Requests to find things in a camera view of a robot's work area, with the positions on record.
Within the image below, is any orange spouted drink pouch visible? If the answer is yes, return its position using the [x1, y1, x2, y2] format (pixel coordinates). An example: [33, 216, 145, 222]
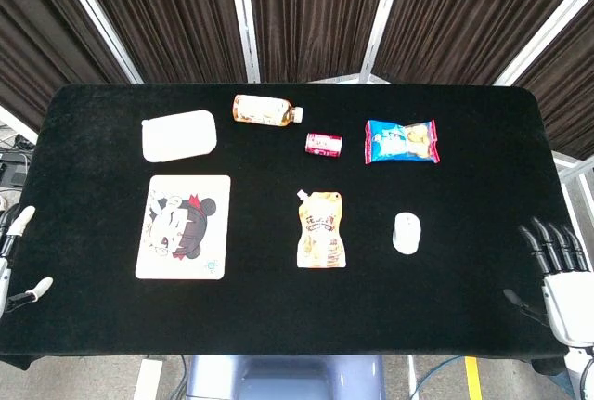
[296, 188, 347, 270]

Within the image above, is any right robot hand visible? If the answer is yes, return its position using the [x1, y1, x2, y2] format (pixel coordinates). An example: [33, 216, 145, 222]
[503, 216, 594, 348]

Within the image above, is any amber tea bottle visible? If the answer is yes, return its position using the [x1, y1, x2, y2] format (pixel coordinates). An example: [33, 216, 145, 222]
[231, 94, 304, 128]

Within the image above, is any blue snack bag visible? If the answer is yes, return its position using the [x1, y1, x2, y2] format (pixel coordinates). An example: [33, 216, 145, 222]
[364, 119, 441, 166]

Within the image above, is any white power strip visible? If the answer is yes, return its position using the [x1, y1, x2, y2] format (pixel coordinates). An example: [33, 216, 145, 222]
[133, 357, 164, 400]

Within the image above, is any white computer mouse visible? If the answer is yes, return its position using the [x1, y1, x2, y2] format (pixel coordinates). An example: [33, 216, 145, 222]
[392, 212, 423, 255]

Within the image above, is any small red can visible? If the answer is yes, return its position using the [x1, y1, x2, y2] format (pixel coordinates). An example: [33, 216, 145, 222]
[304, 132, 343, 159]

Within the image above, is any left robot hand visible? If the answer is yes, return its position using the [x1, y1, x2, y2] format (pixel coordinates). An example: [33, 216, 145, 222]
[0, 205, 54, 319]

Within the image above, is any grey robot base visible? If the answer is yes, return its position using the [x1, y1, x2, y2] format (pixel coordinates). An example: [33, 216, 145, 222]
[184, 354, 387, 400]

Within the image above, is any white rectangular plastic box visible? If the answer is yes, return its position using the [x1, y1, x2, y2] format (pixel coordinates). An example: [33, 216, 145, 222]
[140, 109, 218, 163]

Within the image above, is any cartoon print mouse pad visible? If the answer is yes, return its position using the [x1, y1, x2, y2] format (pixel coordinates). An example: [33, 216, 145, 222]
[135, 174, 232, 281]

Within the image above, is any blue floor cable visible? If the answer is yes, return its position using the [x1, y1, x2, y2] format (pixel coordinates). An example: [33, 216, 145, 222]
[410, 355, 465, 400]

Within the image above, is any black table cloth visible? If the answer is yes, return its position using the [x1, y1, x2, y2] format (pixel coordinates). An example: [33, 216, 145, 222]
[0, 83, 582, 376]

